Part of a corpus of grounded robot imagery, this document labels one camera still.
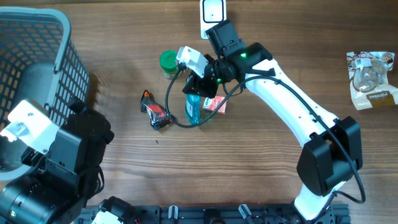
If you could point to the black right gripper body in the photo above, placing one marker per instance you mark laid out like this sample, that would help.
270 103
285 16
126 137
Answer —
210 82

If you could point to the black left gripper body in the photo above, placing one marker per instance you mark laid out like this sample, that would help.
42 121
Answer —
32 157

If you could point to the red white small box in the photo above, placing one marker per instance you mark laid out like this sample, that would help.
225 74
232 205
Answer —
210 104

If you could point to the blue mouthwash bottle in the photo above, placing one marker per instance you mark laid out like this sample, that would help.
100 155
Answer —
192 108

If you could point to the green lid jar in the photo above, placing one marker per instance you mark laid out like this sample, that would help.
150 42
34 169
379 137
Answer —
168 63

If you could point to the black red snack packet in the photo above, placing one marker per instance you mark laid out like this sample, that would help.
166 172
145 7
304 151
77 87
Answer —
159 117

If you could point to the brown cookie bag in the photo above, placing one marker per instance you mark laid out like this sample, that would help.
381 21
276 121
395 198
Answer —
369 85

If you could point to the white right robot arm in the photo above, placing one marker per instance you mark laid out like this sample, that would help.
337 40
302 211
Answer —
331 147

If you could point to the white barcode scanner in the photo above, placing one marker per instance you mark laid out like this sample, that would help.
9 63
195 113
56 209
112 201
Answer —
212 12

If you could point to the grey plastic mesh basket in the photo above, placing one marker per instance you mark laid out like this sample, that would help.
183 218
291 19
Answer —
38 62

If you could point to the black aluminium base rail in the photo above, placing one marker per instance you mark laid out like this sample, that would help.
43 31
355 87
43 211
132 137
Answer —
217 214

